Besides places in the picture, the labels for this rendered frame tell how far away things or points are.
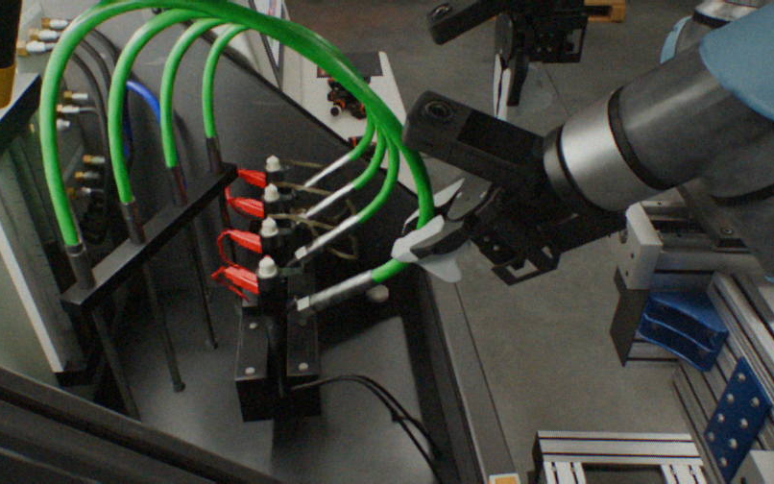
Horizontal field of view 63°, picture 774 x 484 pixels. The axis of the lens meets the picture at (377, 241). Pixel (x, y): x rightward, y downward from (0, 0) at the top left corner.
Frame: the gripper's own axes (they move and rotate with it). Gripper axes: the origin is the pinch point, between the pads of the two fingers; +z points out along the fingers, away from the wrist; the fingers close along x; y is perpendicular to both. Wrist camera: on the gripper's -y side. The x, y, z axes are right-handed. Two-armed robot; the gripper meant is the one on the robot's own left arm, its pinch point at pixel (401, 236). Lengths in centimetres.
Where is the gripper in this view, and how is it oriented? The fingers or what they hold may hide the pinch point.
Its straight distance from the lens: 59.9
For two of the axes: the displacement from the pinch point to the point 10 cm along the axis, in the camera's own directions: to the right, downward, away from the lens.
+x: 3.9, -7.1, 5.9
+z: -5.7, 3.2, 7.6
